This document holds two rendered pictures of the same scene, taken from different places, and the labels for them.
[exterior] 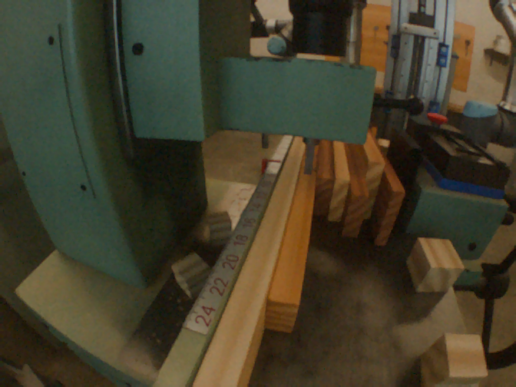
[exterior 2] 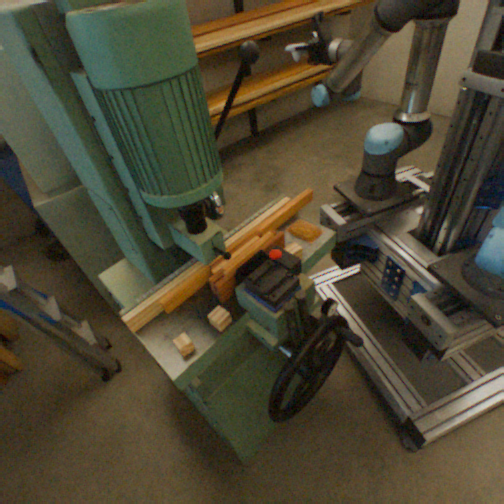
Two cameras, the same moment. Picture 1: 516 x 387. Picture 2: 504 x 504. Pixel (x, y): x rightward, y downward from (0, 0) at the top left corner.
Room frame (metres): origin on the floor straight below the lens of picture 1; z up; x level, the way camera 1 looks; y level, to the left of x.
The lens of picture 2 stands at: (-0.15, -0.52, 1.54)
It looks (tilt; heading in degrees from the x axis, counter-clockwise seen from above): 44 degrees down; 39
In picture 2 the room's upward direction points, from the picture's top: 11 degrees counter-clockwise
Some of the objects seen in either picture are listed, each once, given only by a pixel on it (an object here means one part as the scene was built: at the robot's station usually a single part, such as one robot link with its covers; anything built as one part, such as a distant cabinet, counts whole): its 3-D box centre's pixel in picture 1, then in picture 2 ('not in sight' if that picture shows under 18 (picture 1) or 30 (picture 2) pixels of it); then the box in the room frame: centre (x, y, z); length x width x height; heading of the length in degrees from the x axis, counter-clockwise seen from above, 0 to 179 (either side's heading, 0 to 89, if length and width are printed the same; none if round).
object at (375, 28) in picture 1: (401, 41); not in sight; (3.05, -1.80, 1.50); 2.00 x 0.04 x 0.90; 68
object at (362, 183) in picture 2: not in sight; (376, 178); (0.91, -0.32, 0.87); 0.15 x 0.15 x 0.10
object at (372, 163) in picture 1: (360, 161); (251, 260); (0.30, -0.15, 0.94); 0.17 x 0.02 x 0.07; 166
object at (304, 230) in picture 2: not in sight; (304, 228); (0.51, -0.21, 0.91); 0.10 x 0.07 x 0.02; 76
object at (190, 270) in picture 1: (193, 275); not in sight; (0.20, 0.08, 0.82); 0.04 x 0.04 x 0.04; 45
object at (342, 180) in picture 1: (335, 169); (238, 260); (0.30, -0.11, 0.93); 0.17 x 0.02 x 0.06; 166
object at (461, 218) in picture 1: (438, 200); (275, 296); (0.24, -0.25, 0.92); 0.15 x 0.13 x 0.09; 166
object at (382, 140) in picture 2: not in sight; (383, 147); (0.92, -0.32, 0.98); 0.13 x 0.12 x 0.14; 157
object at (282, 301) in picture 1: (312, 153); (247, 242); (0.37, -0.09, 0.92); 0.60 x 0.02 x 0.04; 166
